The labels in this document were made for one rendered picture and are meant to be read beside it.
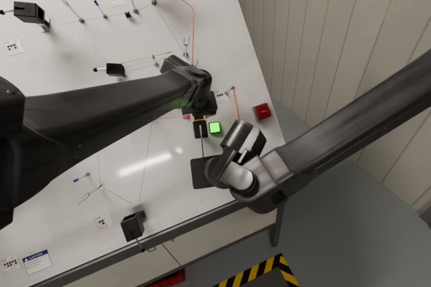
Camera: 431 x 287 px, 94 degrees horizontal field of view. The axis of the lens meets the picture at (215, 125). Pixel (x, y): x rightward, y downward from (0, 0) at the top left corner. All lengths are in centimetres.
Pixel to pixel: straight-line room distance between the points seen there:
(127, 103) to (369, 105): 31
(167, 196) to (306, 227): 120
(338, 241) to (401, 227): 44
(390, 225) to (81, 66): 200
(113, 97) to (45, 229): 71
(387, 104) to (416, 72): 6
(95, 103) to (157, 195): 59
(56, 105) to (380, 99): 36
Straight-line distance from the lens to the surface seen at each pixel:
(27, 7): 85
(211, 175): 35
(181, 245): 104
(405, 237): 195
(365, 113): 34
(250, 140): 36
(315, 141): 32
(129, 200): 79
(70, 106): 20
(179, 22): 84
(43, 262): 95
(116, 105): 22
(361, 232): 184
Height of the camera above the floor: 158
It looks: 40 degrees down
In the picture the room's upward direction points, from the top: 11 degrees counter-clockwise
